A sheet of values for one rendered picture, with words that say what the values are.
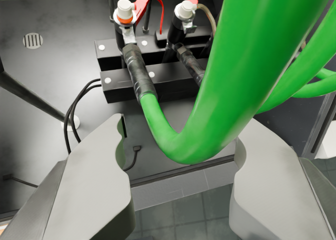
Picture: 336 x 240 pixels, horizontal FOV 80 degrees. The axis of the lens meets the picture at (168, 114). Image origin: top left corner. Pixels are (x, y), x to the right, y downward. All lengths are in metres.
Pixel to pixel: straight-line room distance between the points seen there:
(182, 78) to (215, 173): 0.19
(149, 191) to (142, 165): 0.13
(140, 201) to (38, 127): 0.29
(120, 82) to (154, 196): 0.21
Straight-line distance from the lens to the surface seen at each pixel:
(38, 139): 0.54
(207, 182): 0.40
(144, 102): 0.16
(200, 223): 1.45
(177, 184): 0.39
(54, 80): 0.56
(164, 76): 0.38
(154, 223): 1.39
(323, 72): 0.34
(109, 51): 0.40
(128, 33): 0.28
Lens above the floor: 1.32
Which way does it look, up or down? 73 degrees down
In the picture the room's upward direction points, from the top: 40 degrees clockwise
